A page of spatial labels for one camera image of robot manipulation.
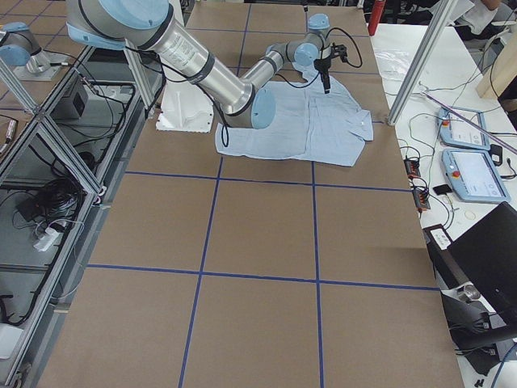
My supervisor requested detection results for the aluminium frame post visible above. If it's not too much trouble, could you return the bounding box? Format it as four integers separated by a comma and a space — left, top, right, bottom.
387, 0, 458, 125

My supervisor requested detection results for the light blue button-up shirt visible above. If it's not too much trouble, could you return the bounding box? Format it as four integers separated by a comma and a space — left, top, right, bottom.
215, 78, 374, 167

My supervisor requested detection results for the seated person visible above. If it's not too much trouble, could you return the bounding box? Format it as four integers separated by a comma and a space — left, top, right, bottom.
455, 1, 516, 40

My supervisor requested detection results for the lower blue teach pendant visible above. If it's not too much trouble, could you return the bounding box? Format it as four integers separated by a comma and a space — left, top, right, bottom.
441, 148, 511, 204

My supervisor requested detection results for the grey control box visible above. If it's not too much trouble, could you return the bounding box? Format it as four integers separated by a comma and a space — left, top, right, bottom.
51, 78, 88, 120

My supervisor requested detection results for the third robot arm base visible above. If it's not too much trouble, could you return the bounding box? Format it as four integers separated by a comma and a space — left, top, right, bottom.
1, 22, 61, 82

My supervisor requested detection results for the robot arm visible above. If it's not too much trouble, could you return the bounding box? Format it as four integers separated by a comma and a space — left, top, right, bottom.
66, 1, 346, 129

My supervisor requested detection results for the clear plastic bag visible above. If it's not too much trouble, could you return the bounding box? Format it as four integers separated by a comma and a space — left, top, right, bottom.
374, 48, 411, 81

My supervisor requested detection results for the red cylinder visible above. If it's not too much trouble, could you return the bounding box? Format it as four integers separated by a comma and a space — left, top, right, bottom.
368, 0, 385, 27

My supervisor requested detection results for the upper blue teach pendant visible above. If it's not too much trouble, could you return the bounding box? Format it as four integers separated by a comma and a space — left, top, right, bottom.
438, 108, 490, 150

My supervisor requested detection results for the metal reacher grabber tool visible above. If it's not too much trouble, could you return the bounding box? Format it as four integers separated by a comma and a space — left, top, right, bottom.
420, 89, 517, 154

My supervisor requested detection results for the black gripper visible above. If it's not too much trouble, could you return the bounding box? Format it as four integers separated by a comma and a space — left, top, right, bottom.
313, 43, 347, 94

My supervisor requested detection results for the blue teach pendant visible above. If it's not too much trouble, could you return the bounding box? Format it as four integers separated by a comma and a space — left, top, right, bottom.
438, 108, 490, 150
441, 148, 511, 204

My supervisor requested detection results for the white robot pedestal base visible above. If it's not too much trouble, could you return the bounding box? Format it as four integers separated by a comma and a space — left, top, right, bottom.
155, 0, 214, 133

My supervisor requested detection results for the white power strip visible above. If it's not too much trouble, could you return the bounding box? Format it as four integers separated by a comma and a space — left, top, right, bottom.
33, 226, 60, 252

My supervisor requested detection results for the black laptop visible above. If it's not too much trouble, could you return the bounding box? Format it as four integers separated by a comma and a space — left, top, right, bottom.
448, 202, 516, 323

